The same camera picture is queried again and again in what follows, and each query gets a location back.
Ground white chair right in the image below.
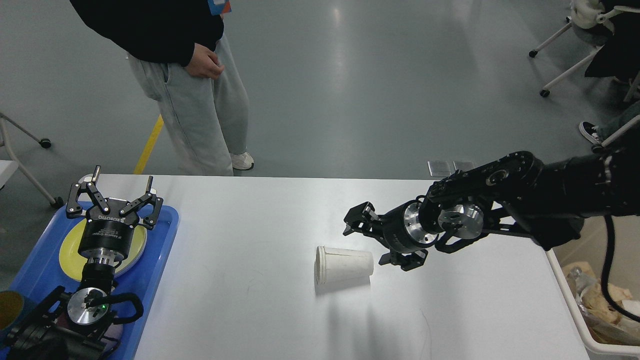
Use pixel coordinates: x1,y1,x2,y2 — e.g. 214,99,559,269
590,100,640,154

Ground seated person in jeans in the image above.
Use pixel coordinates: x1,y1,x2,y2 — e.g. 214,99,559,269
578,100,640,145

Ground seated person in black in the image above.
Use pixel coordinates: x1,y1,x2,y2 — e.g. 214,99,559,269
584,12,640,82

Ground aluminium foil tray sheet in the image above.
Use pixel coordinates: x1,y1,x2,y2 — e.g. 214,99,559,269
566,266,594,310

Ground blue plastic tray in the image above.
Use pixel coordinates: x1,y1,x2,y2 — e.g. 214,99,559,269
8,205,179,360

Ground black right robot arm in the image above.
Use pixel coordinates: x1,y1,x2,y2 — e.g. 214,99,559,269
343,135,640,322

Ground beige plastic bin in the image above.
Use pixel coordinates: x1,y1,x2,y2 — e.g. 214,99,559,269
546,215,640,360

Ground white office chair with jacket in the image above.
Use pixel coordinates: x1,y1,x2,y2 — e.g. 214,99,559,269
528,0,639,98

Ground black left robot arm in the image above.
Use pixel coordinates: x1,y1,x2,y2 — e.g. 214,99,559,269
4,166,163,360

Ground brown paper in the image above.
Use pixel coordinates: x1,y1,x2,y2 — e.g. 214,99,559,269
582,282,636,325

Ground floor socket plate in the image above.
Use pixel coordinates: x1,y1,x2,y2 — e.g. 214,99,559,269
427,161,453,178
453,160,476,173

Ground floor socket plate left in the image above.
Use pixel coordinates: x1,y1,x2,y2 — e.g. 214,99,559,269
427,161,453,178

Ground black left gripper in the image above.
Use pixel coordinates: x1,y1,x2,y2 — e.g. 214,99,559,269
65,166,164,263

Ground large brown paper bag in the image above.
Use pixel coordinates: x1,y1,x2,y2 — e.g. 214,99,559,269
562,261,640,346

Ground standing person grey trousers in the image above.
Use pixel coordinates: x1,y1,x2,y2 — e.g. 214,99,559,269
69,0,255,177

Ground yellow plastic plate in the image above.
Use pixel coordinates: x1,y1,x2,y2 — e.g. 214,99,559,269
58,219,147,281

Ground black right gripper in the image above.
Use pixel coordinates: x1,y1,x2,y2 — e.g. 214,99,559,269
342,200,441,272

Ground pale green plate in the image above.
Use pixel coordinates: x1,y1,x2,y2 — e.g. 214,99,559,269
114,238,147,279

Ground white chair frame left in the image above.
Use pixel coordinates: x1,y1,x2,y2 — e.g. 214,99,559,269
0,112,65,209

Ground floor socket plate right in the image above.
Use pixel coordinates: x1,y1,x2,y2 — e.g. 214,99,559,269
453,160,476,173

